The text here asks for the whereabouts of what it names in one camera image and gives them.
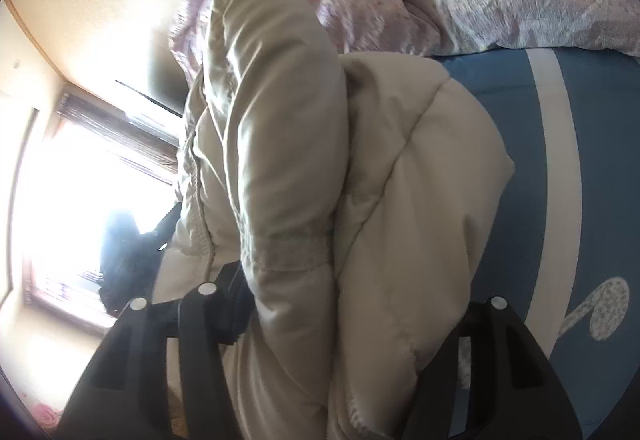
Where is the pink cloth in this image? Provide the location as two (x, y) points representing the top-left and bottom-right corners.
(31, 402), (63, 428)

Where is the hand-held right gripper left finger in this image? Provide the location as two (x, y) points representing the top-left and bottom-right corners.
(64, 264), (253, 440)

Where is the window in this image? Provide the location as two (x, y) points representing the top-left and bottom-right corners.
(14, 90), (187, 338)

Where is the beige down jacket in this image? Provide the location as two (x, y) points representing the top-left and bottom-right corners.
(150, 0), (517, 440)

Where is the blue striped bed sheet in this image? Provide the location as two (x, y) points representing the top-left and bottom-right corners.
(430, 47), (640, 440)

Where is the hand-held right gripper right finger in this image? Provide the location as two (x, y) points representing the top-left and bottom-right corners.
(400, 295), (584, 440)

